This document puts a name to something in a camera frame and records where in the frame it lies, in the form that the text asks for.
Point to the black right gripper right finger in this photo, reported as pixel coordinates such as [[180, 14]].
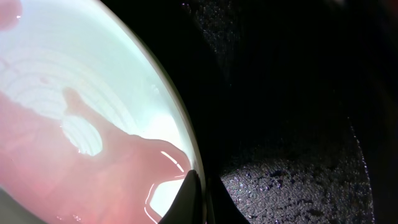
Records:
[[220, 206]]

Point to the round black serving tray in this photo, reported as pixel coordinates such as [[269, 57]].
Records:
[[293, 103]]

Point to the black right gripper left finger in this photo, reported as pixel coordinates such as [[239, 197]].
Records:
[[187, 207]]

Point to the mint green plate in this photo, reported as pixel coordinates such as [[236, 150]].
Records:
[[91, 128]]

